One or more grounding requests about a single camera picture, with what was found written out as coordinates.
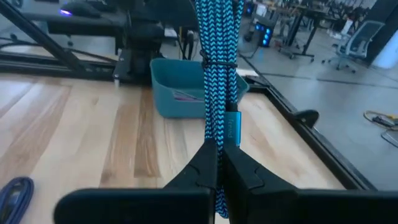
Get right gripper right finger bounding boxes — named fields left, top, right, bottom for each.
left=223, top=144, right=398, bottom=224

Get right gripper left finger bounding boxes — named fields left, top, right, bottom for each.
left=53, top=138, right=218, bottom=224

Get maroon braided USB cable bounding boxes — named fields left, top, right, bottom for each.
left=174, top=93, right=205, bottom=103

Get purple braided USB cable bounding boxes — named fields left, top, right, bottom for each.
left=0, top=176, right=34, bottom=224

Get teal braided USB cable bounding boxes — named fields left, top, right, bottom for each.
left=194, top=0, right=245, bottom=219

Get teal plastic bin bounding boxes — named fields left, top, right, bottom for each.
left=150, top=58, right=250, bottom=119

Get black standing desk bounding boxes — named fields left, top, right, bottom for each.
left=276, top=6, right=330, bottom=60

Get computer tower blue lights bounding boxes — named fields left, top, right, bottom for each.
left=253, top=20, right=276, bottom=48

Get light blue office chair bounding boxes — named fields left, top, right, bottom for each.
left=322, top=20, right=386, bottom=74

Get grey desk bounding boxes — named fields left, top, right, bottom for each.
left=18, top=0, right=128, bottom=37

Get black aluminium table frame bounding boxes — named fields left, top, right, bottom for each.
left=0, top=0, right=379, bottom=191

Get floor cable loop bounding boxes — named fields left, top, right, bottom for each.
left=363, top=110, right=398, bottom=131

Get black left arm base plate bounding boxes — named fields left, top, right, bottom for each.
left=112, top=48, right=153, bottom=85

